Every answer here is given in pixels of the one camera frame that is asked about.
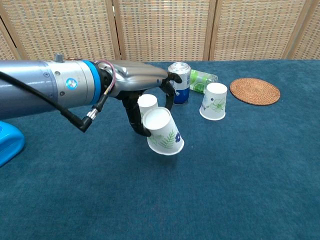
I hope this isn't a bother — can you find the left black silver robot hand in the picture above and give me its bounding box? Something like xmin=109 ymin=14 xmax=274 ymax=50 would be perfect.
xmin=98 ymin=59 xmax=183 ymax=138

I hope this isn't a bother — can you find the white paper cup fern print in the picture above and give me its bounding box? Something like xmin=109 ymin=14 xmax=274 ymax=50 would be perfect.
xmin=141 ymin=106 xmax=185 ymax=156
xmin=137 ymin=93 xmax=159 ymax=118

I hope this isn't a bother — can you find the white paper cup green flower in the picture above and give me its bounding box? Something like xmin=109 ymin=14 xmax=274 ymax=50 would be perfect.
xmin=199 ymin=82 xmax=228 ymax=122

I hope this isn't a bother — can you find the blue silver drink can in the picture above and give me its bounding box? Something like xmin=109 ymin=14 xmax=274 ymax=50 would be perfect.
xmin=167 ymin=61 xmax=192 ymax=105

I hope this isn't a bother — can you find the clear bottle green label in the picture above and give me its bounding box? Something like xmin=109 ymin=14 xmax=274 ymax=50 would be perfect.
xmin=189 ymin=69 xmax=219 ymax=95

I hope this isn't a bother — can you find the round woven rattan coaster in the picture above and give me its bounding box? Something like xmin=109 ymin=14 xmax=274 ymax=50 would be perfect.
xmin=229 ymin=77 xmax=281 ymax=106

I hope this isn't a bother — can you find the blue felt table cover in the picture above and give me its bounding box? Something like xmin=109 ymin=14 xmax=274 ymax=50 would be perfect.
xmin=0 ymin=59 xmax=320 ymax=240

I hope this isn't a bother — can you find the blue detergent bottle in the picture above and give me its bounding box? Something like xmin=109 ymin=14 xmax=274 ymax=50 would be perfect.
xmin=0 ymin=120 xmax=26 ymax=168

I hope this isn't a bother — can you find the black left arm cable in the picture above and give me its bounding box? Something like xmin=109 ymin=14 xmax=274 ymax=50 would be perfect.
xmin=0 ymin=71 xmax=107 ymax=134

